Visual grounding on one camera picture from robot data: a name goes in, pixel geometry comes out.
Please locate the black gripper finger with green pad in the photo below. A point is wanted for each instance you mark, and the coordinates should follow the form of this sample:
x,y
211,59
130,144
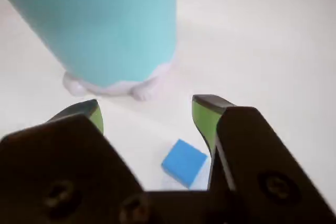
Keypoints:
x,y
52,169
262,155

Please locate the blue cube block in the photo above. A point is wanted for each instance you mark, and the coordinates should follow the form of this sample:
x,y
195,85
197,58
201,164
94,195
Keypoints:
x,y
183,163

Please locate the teal bin with swing lid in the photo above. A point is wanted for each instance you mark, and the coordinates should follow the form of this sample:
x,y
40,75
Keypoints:
x,y
105,24

